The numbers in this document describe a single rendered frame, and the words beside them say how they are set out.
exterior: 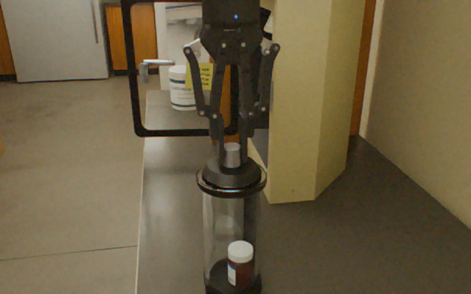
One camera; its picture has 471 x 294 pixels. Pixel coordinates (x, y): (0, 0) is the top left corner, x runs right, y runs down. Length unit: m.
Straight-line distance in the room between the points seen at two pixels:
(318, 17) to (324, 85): 0.14
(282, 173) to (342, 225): 0.17
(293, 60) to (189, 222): 0.41
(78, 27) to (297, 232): 5.17
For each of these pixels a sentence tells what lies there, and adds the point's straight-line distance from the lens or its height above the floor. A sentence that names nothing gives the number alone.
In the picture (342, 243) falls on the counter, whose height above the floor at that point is 0.94.
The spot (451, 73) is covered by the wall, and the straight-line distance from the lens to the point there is 1.09.
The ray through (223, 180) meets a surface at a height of 1.17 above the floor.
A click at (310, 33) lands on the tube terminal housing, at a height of 1.33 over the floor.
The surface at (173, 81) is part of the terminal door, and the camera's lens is 1.18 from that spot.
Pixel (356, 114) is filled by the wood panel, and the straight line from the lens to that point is 1.40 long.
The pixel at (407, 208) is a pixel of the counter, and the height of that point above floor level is 0.94.
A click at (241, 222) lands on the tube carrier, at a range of 0.63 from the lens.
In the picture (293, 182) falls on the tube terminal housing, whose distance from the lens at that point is 0.98.
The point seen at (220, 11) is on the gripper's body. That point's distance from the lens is 0.53.
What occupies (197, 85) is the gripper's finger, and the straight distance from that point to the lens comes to 0.57.
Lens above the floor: 1.46
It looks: 24 degrees down
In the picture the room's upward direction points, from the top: straight up
